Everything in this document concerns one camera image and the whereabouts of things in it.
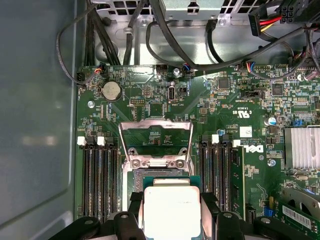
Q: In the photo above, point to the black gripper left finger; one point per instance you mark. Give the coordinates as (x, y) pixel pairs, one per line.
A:
(122, 225)

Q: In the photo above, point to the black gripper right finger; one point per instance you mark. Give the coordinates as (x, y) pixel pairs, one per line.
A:
(230, 225)

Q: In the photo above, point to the silver CPU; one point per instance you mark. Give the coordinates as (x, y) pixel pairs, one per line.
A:
(172, 212)

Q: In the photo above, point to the black RAM slot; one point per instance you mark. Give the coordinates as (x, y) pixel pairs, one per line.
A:
(205, 170)
(95, 180)
(104, 180)
(214, 172)
(86, 180)
(113, 180)
(225, 175)

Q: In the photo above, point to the green RAM stick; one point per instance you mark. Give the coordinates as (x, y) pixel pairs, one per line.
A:
(237, 175)

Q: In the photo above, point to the black graphics card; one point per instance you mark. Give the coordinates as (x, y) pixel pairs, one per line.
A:
(297, 217)

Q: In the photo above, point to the silver heat sink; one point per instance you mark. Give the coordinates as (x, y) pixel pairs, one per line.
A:
(302, 147)

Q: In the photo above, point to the green motherboard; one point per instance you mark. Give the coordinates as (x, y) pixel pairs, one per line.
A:
(225, 112)

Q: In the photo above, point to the coin battery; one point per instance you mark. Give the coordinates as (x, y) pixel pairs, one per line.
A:
(110, 90)

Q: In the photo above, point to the silver USB port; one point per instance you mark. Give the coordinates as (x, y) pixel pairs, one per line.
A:
(171, 93)

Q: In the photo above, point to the black PC case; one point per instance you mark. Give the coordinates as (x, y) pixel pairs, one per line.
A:
(37, 100)

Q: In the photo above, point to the black power connector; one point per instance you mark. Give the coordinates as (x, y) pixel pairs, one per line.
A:
(255, 22)
(290, 12)

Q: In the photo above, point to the metal drive cage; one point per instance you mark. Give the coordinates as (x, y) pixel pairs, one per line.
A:
(192, 6)

